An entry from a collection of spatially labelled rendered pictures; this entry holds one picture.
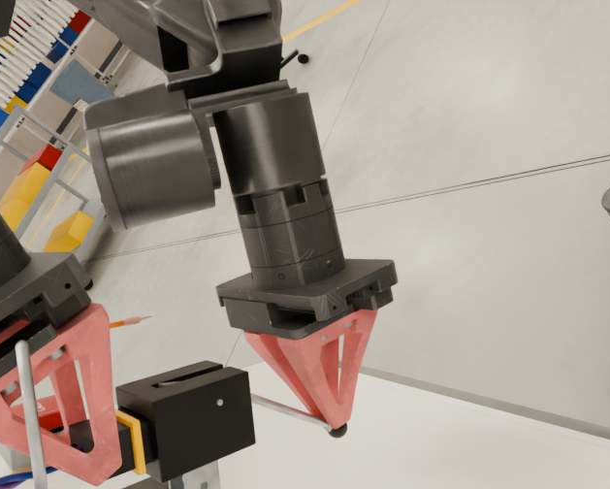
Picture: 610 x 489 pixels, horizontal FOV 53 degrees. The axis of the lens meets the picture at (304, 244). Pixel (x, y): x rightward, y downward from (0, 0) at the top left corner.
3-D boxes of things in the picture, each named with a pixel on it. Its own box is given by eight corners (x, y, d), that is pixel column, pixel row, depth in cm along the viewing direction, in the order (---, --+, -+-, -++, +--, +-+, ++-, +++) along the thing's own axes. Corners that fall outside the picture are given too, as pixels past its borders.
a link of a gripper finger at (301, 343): (327, 461, 35) (290, 306, 33) (253, 432, 41) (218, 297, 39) (402, 407, 39) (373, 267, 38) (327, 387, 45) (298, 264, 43)
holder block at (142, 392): (257, 443, 33) (248, 371, 32) (162, 484, 29) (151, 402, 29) (213, 426, 36) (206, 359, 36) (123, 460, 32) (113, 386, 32)
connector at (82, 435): (187, 447, 31) (182, 408, 31) (92, 485, 28) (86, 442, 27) (159, 434, 33) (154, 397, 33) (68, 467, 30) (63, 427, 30)
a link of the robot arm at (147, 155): (253, -40, 35) (250, 61, 43) (47, -6, 33) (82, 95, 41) (324, 129, 31) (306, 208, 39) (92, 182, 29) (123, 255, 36)
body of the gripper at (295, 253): (325, 331, 32) (293, 192, 31) (218, 314, 40) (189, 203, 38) (403, 289, 36) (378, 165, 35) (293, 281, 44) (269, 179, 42)
